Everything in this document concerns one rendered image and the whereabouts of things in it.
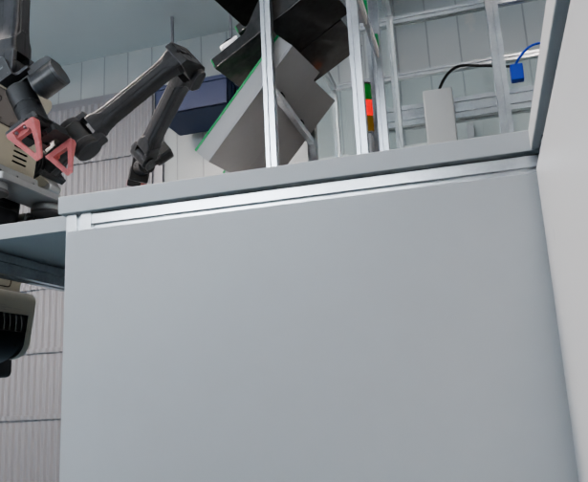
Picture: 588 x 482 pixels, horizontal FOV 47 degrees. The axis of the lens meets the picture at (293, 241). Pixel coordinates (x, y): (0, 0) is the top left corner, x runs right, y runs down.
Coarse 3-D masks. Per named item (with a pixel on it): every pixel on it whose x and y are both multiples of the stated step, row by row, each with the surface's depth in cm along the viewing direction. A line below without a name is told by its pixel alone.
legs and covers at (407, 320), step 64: (256, 192) 102; (320, 192) 99; (384, 192) 95; (448, 192) 92; (512, 192) 90; (128, 256) 104; (192, 256) 101; (256, 256) 98; (320, 256) 96; (384, 256) 93; (448, 256) 91; (512, 256) 88; (64, 320) 105; (128, 320) 102; (192, 320) 99; (256, 320) 96; (320, 320) 94; (384, 320) 91; (448, 320) 89; (512, 320) 87; (64, 384) 103; (128, 384) 100; (192, 384) 97; (256, 384) 94; (320, 384) 92; (384, 384) 90; (448, 384) 87; (512, 384) 85; (64, 448) 101; (128, 448) 98; (192, 448) 95; (256, 448) 93; (320, 448) 90; (384, 448) 88; (448, 448) 86; (512, 448) 84
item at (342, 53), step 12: (336, 24) 145; (324, 36) 147; (336, 36) 148; (312, 48) 148; (324, 48) 150; (336, 48) 152; (348, 48) 154; (312, 60) 152; (324, 60) 154; (336, 60) 156; (324, 72) 158
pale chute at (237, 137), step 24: (288, 48) 131; (288, 72) 134; (312, 72) 140; (240, 96) 134; (288, 96) 139; (216, 120) 135; (240, 120) 133; (264, 120) 139; (216, 144) 134; (240, 144) 138; (264, 144) 144; (240, 168) 143
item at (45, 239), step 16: (16, 224) 123; (32, 224) 122; (48, 224) 121; (64, 224) 120; (0, 240) 124; (16, 240) 125; (32, 240) 125; (48, 240) 126; (64, 240) 127; (32, 256) 139; (48, 256) 139; (64, 256) 140
